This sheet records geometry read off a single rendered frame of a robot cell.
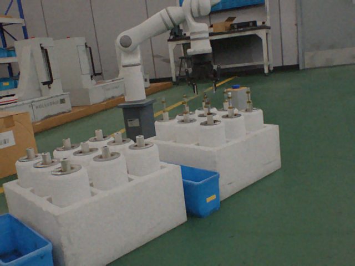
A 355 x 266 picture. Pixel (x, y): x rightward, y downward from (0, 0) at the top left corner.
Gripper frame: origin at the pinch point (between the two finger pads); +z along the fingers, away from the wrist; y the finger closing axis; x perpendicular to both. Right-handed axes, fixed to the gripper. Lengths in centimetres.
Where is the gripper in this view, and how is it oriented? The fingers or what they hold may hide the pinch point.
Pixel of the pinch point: (204, 90)
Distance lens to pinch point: 141.6
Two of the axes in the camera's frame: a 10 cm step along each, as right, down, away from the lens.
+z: 1.2, 9.7, 2.1
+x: -1.5, 2.3, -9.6
